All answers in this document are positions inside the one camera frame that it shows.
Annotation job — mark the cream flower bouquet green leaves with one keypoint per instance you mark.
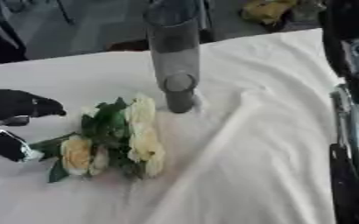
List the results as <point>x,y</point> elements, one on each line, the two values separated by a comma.
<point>144,140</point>

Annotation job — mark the yellow bag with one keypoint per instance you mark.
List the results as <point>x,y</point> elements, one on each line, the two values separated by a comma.
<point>267,10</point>

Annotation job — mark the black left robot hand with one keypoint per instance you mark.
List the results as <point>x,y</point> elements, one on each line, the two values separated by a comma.
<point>9,103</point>

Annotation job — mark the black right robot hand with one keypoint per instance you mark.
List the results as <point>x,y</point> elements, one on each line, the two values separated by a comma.
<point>348,20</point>

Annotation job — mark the tall grey cylindrical vase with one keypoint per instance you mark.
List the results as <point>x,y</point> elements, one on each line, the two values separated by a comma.
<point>175,58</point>

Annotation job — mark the black chair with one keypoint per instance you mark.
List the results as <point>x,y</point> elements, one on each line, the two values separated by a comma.
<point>1,43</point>

